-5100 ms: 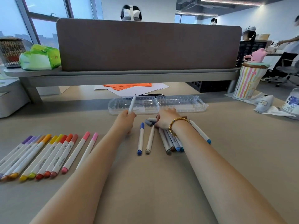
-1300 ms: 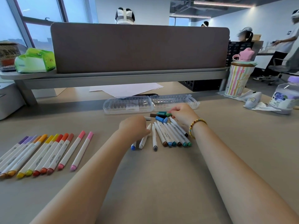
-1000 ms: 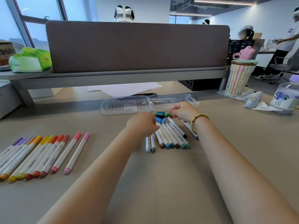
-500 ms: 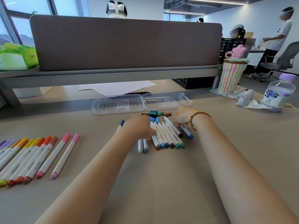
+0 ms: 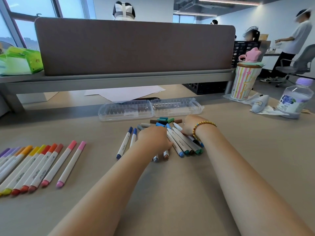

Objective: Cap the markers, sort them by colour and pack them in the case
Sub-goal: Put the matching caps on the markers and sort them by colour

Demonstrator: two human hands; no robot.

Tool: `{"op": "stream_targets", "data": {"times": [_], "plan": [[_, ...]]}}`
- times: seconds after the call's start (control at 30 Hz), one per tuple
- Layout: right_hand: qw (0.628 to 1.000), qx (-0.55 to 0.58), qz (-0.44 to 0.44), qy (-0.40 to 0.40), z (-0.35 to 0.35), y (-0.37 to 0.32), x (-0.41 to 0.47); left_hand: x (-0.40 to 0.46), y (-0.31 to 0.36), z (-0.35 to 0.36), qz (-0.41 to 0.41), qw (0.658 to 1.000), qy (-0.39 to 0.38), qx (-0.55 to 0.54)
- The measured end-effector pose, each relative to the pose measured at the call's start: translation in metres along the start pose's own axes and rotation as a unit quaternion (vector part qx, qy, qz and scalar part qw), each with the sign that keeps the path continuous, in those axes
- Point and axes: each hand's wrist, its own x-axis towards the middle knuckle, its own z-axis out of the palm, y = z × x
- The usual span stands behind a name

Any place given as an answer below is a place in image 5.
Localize person's left hand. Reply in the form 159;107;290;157
136;126;173;161

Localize person's right hand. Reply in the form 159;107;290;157
181;115;210;135

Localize clear plastic marker case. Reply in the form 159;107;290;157
98;97;203;122

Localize group of cool-coloured marker caps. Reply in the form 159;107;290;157
137;117;183;130

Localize group of cool-coloured white markers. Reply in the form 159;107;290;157
116;123;205;163

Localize group of warm-coloured white markers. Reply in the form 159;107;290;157
0;141;87;197

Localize person's left forearm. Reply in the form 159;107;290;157
48;144;153;236

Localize person's right forearm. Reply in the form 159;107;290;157
196;124;314;236

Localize papers with orange sheet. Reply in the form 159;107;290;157
84;86;167;103

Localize striped tumbler pink lid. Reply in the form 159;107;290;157
230;48;266;101

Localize grey desk riser shelf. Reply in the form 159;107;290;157
0;69;236;113

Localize white plush toy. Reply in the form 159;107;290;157
251;94;269;113

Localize white tissue paper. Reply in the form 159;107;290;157
222;93;290;116

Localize black plastic file rack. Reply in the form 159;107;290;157
231;41;262;68

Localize brown fabric desk divider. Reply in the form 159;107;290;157
34;17;236;76

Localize clear bottle purple cap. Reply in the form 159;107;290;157
276;78;314;119

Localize linear ceiling light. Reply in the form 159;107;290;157
173;11;218;17
199;0;260;7

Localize grey office chair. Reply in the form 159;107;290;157
268;44;315;88

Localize green tissue pack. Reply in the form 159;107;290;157
0;46;44;76

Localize gold bead bracelet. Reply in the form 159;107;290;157
192;121;217;142

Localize dark window frame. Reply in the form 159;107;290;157
0;0;96;49

